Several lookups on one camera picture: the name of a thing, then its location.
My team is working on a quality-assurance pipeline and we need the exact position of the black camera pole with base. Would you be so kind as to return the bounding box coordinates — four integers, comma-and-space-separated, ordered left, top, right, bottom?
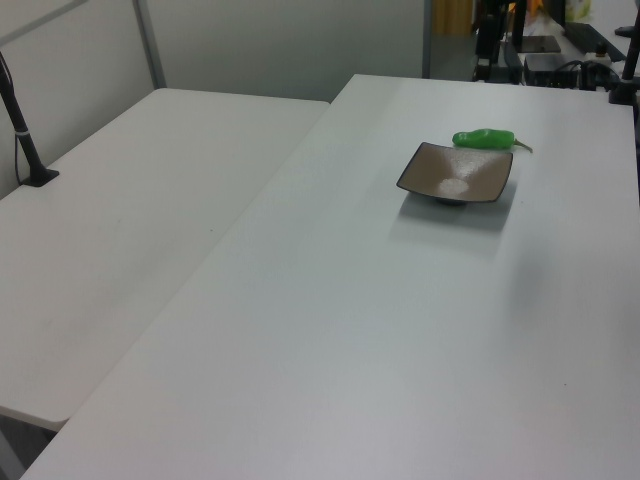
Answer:
0, 49, 61, 189

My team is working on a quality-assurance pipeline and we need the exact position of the grey metal partition post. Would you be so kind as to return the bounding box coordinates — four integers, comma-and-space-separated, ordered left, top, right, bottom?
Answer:
132, 0, 168, 91
421, 0, 434, 79

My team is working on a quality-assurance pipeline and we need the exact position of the black mini computer box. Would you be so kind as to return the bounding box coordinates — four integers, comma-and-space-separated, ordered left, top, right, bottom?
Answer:
522, 53, 585, 89

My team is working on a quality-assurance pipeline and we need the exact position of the black monitor stand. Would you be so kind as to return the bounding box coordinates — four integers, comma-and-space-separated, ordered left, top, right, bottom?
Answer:
511, 0, 562, 54

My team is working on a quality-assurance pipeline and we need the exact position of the green chili pepper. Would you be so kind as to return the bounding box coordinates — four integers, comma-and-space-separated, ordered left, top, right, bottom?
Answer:
452, 128, 534, 154

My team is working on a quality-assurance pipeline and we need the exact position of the black equipment rack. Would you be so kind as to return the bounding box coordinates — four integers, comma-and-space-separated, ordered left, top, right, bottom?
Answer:
473, 13, 505, 82

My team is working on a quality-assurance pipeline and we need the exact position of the square brown ceramic plate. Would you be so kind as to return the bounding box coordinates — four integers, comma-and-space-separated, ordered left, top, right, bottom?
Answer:
396, 141, 515, 208

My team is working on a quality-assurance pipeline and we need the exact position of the black clamped camera pole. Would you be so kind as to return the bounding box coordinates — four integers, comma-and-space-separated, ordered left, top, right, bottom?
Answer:
606, 0, 640, 106

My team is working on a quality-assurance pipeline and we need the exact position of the black keyboard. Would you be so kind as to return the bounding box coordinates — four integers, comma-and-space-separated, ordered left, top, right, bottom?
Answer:
561, 21, 625, 54

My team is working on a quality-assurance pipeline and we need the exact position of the white power strip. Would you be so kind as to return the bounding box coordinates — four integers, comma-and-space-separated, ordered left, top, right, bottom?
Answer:
582, 44, 615, 65

